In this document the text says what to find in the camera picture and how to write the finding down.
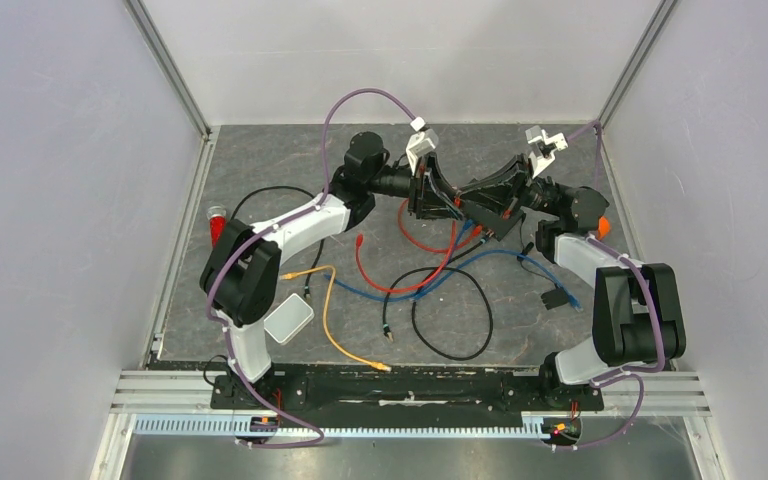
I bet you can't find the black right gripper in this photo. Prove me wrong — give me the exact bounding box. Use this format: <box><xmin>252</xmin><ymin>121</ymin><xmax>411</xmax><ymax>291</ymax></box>
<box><xmin>458</xmin><ymin>154</ymin><xmax>568</xmax><ymax>220</ymax></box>

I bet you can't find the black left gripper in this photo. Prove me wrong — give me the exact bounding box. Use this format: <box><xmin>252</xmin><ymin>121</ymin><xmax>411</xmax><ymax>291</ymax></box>
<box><xmin>366</xmin><ymin>152</ymin><xmax>464</xmax><ymax>223</ymax></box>

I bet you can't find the blue ethernet cable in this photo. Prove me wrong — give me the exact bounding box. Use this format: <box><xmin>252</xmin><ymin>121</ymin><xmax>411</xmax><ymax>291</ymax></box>
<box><xmin>322</xmin><ymin>221</ymin><xmax>584</xmax><ymax>313</ymax></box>

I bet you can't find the black ethernet cable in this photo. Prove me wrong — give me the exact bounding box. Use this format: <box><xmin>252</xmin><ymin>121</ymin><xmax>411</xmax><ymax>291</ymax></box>
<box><xmin>227</xmin><ymin>185</ymin><xmax>495</xmax><ymax>363</ymax></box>

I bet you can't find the yellow ethernet cable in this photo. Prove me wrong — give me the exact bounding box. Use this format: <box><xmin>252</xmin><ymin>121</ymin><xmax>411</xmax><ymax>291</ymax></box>
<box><xmin>279</xmin><ymin>264</ymin><xmax>392</xmax><ymax>372</ymax></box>

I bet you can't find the clear plastic box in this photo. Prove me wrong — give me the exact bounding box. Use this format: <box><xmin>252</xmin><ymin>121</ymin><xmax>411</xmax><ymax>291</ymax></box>
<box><xmin>265</xmin><ymin>293</ymin><xmax>314</xmax><ymax>345</ymax></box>

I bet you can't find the black network switch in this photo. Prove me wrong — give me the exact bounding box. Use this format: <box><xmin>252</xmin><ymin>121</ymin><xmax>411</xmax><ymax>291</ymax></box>
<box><xmin>462</xmin><ymin>201</ymin><xmax>526</xmax><ymax>241</ymax></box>

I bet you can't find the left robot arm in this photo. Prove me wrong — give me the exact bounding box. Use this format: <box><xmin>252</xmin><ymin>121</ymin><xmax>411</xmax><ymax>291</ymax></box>
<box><xmin>199</xmin><ymin>128</ymin><xmax>463</xmax><ymax>408</ymax></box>

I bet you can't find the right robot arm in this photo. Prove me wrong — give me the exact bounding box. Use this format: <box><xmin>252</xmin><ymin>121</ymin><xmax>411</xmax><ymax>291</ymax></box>
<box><xmin>454</xmin><ymin>155</ymin><xmax>687</xmax><ymax>408</ymax></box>

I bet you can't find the red glitter tube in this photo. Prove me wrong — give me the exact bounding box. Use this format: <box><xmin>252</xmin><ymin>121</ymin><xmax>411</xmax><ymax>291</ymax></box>
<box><xmin>207</xmin><ymin>205</ymin><xmax>227</xmax><ymax>247</ymax></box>

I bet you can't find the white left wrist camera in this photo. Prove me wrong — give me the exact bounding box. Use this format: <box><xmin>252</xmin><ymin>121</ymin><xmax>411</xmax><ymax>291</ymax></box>
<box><xmin>405</xmin><ymin>116</ymin><xmax>439</xmax><ymax>174</ymax></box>

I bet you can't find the black power adapter cable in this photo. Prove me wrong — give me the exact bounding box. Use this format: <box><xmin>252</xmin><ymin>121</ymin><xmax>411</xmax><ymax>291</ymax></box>
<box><xmin>516</xmin><ymin>241</ymin><xmax>571</xmax><ymax>311</ymax></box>

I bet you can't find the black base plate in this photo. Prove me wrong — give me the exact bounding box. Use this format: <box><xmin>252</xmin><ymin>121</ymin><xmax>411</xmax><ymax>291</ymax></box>
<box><xmin>209</xmin><ymin>363</ymin><xmax>604</xmax><ymax>430</ymax></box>

